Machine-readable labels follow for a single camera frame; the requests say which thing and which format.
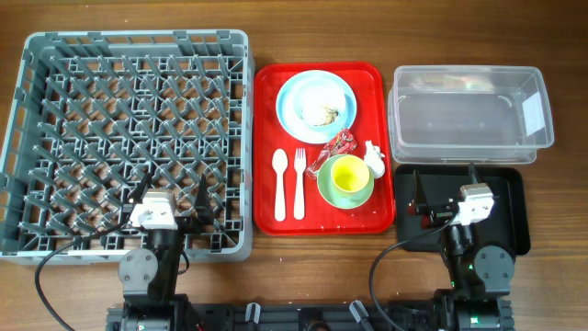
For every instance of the white plastic spoon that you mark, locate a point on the white plastic spoon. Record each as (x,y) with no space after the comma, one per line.
(280,164)

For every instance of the grey plastic dishwasher rack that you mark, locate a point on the grey plastic dishwasher rack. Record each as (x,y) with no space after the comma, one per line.
(94,111)

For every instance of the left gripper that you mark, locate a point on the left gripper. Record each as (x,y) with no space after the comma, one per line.
(203,212)

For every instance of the yellow plastic cup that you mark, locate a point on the yellow plastic cup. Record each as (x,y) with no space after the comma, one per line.
(350,174)

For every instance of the red plastic tray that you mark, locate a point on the red plastic tray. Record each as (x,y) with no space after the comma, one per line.
(377,214)

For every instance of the white plastic fork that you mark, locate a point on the white plastic fork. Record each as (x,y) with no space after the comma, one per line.
(300,167)

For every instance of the light blue bowl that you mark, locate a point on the light blue bowl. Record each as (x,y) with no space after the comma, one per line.
(319,91)

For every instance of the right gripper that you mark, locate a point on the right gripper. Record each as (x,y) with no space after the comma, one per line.
(435,213)

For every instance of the rice food scraps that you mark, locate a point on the rice food scraps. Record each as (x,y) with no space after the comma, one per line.
(319,115)

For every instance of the clear plastic bin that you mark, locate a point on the clear plastic bin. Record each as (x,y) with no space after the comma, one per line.
(460,114)

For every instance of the black waste tray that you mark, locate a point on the black waste tray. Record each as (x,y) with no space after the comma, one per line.
(507,225)

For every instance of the red snack wrapper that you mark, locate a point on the red snack wrapper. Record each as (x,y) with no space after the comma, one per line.
(343,142)

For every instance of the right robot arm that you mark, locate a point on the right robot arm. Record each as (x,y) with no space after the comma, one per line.
(480,274)

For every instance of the light blue plate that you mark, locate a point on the light blue plate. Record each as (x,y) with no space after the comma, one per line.
(294,126)

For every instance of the white tissue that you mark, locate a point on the white tissue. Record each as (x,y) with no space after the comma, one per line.
(374,159)

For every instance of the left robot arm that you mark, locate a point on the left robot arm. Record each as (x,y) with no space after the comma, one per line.
(149,274)

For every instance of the green saucer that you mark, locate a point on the green saucer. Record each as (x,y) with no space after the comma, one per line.
(329,193)

